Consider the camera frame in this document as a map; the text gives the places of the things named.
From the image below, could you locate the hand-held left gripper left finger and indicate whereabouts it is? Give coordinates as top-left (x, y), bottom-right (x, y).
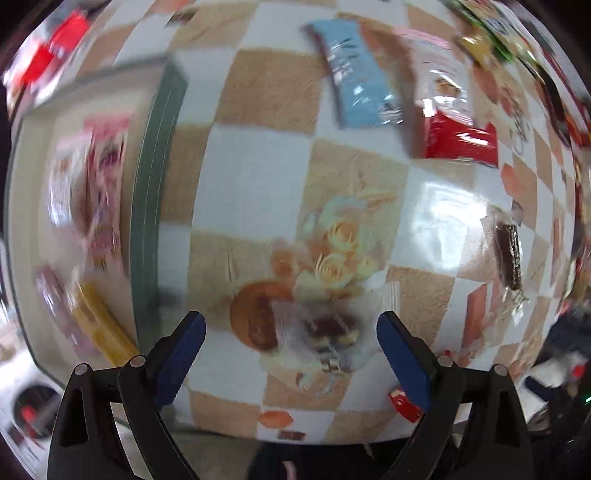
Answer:
top-left (46, 311), bottom-right (206, 480)

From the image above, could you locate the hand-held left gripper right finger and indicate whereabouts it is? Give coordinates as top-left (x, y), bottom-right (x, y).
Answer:
top-left (376, 311), bottom-right (539, 480)

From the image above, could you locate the clear chocolate snack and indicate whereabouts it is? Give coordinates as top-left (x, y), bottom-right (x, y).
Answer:
top-left (276, 299), bottom-right (366, 376)

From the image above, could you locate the green-rimmed storage box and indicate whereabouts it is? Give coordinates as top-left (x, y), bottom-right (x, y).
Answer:
top-left (8, 54), bottom-right (191, 389)

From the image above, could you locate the small red snack packet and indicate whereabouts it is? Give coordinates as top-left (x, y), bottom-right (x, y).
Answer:
top-left (389, 387), bottom-right (424, 424)

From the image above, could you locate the yellow snack packet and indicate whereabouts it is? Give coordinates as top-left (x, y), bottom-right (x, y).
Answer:
top-left (68, 281), bottom-right (140, 366)

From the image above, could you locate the dark brown wrapped snack bar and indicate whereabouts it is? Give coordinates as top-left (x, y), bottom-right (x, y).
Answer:
top-left (488, 216), bottom-right (530, 306)

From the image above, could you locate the dark round object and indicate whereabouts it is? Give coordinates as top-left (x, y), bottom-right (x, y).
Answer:
top-left (13, 382), bottom-right (62, 440)

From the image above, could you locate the pink printed snack packet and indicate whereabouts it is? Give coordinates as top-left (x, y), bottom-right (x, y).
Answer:
top-left (85, 114), bottom-right (131, 269)

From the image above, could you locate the checkered printed tablecloth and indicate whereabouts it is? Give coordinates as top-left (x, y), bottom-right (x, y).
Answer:
top-left (9, 0), bottom-right (583, 445)

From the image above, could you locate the row of assorted snack packets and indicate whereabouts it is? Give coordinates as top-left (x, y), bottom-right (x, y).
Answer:
top-left (442, 0), bottom-right (591, 149)

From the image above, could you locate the blue snack packet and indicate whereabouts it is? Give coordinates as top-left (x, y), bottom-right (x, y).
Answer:
top-left (306, 18), bottom-right (406, 131)

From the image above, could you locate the red box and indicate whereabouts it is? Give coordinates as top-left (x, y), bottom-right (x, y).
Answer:
top-left (8, 8), bottom-right (89, 94)

